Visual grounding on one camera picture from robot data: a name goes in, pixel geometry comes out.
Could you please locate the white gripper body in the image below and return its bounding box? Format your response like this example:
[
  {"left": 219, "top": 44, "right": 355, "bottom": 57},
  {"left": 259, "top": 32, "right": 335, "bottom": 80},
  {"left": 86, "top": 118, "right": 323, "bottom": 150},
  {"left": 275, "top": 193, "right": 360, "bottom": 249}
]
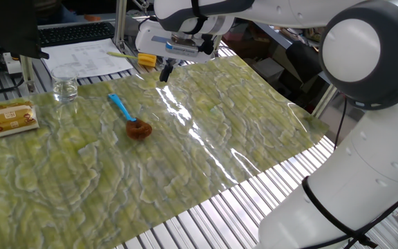
[{"left": 135, "top": 19, "right": 218, "bottom": 64}]

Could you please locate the blue-handled brown scrub brush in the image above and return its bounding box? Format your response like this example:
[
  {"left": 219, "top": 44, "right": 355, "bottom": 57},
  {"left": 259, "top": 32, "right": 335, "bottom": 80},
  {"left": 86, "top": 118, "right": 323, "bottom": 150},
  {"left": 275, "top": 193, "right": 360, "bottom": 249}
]
[{"left": 107, "top": 93, "right": 153, "bottom": 141}]

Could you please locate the printed white paper sheet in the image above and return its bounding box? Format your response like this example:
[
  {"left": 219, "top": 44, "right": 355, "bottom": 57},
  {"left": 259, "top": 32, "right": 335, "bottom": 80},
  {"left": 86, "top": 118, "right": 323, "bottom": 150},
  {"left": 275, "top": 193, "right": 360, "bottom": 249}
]
[{"left": 41, "top": 37, "right": 134, "bottom": 80}]

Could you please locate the black keyboard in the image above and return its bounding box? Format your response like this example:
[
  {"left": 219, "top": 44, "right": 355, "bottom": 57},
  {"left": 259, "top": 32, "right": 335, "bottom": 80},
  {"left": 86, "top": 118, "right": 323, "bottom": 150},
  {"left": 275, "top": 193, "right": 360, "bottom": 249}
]
[{"left": 37, "top": 21, "right": 116, "bottom": 48}]

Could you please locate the clear glass beaker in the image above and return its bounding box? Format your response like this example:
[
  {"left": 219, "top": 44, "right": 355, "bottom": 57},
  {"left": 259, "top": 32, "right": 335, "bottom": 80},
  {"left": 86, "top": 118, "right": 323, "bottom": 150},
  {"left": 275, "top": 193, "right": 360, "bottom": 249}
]
[{"left": 50, "top": 64, "right": 79, "bottom": 104}]

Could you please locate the seated person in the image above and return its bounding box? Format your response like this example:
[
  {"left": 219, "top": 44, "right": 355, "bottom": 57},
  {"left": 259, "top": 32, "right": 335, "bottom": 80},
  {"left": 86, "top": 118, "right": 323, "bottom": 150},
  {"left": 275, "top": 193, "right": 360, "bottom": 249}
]
[{"left": 32, "top": 0, "right": 79, "bottom": 26}]

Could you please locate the grey box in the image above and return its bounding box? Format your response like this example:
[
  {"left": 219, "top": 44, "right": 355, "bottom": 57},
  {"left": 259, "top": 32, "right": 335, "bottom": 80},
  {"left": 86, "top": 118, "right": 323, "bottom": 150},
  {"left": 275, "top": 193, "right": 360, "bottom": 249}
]
[{"left": 252, "top": 57, "right": 285, "bottom": 84}]

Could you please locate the black bag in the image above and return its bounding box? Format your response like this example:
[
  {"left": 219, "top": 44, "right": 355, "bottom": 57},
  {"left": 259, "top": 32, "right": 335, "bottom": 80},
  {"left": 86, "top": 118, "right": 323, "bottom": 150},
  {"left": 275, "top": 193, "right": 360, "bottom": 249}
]
[{"left": 285, "top": 41, "right": 324, "bottom": 94}]

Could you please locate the green marble-pattern mat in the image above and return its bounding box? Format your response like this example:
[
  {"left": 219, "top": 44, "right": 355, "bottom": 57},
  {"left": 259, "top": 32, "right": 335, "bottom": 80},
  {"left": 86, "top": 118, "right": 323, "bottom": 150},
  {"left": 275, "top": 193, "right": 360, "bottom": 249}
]
[{"left": 0, "top": 55, "right": 330, "bottom": 249}]

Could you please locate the white power adapter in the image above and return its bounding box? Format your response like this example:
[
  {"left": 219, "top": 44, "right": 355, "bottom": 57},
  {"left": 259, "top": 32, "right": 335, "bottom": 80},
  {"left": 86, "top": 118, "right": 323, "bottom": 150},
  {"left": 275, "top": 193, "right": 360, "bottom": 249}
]
[{"left": 1, "top": 51, "right": 23, "bottom": 75}]

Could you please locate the black monitor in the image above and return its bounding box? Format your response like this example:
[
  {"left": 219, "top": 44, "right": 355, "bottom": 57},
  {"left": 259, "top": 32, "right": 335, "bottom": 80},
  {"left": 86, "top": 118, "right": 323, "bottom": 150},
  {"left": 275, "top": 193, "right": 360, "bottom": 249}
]
[{"left": 0, "top": 0, "right": 50, "bottom": 60}]

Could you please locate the yellow snack package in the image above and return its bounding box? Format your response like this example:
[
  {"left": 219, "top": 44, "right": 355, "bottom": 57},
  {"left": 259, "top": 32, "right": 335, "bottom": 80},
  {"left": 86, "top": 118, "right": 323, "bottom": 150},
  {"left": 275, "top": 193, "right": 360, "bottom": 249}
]
[{"left": 0, "top": 100, "right": 40, "bottom": 138}]

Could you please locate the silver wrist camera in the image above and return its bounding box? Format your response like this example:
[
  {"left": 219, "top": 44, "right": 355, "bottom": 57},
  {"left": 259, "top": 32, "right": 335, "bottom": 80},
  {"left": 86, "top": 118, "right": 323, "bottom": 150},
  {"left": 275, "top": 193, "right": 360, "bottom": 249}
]
[{"left": 165, "top": 33, "right": 200, "bottom": 58}]

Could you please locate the aluminium frame post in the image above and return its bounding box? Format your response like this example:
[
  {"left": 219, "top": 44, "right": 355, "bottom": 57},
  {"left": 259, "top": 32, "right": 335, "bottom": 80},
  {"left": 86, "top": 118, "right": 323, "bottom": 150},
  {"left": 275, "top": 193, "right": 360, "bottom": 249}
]
[
  {"left": 113, "top": 0, "right": 129, "bottom": 50},
  {"left": 19, "top": 55, "right": 36, "bottom": 94}
]

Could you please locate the black camera cable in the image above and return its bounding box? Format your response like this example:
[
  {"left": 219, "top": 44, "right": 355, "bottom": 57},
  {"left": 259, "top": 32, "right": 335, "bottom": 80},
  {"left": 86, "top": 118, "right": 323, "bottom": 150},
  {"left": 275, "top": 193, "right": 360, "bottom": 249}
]
[{"left": 200, "top": 33, "right": 398, "bottom": 249}]

